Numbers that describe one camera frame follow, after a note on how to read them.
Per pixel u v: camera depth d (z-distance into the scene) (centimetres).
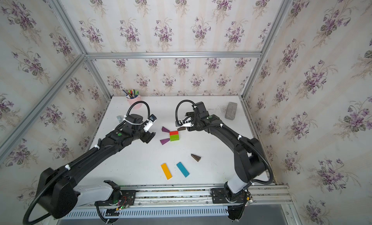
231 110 109
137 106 113
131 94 106
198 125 65
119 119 101
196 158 85
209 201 73
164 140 93
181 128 98
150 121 71
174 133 96
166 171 82
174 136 96
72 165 43
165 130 98
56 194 39
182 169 82
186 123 74
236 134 51
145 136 72
